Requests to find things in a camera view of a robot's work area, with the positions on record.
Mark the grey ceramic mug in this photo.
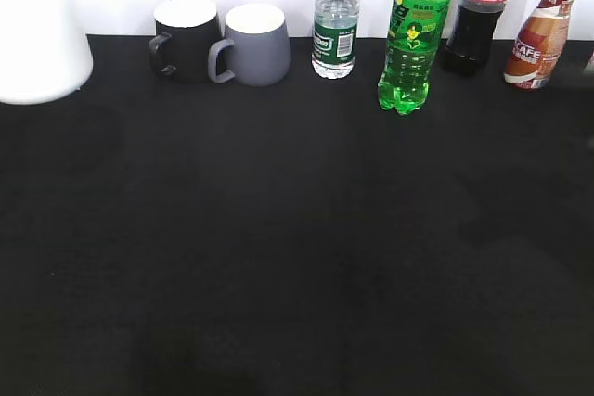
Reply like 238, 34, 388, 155
208, 3, 291, 86

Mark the green soda bottle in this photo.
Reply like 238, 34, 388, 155
378, 0, 451, 115

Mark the dark cola bottle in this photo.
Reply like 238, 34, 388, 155
442, 0, 509, 75

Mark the white ceramic mug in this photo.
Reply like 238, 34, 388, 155
1, 0, 94, 105

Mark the white coffee drink bottle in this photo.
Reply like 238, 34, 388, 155
503, 0, 575, 90

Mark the clear water bottle green label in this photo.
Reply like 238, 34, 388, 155
312, 0, 360, 80

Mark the black ceramic mug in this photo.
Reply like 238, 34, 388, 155
148, 0, 222, 83

